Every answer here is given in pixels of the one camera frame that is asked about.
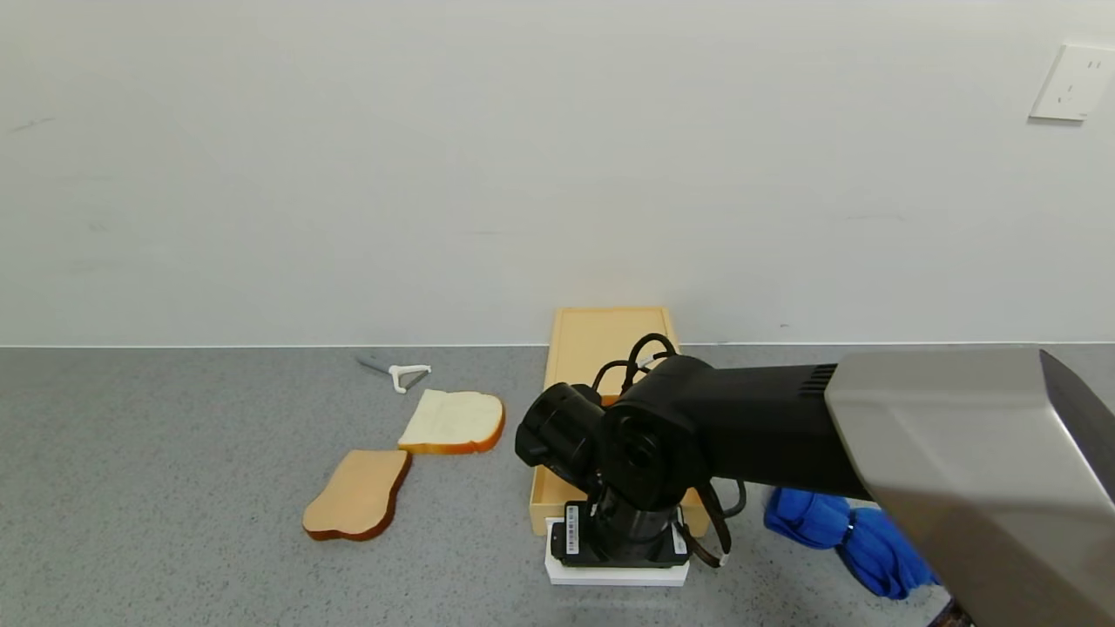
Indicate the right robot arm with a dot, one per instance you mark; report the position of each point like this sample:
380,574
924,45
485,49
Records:
784,427

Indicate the brown toast slice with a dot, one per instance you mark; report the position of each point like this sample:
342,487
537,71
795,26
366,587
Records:
359,495

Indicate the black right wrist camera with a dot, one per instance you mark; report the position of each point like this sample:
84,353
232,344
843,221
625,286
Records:
562,435

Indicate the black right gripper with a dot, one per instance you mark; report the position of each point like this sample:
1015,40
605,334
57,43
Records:
582,536

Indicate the blue cloth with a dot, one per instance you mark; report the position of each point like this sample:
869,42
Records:
810,518

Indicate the white wall outlet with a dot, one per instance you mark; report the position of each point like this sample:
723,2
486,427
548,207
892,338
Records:
1073,83

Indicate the white bread slice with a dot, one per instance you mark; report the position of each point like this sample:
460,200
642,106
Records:
453,420

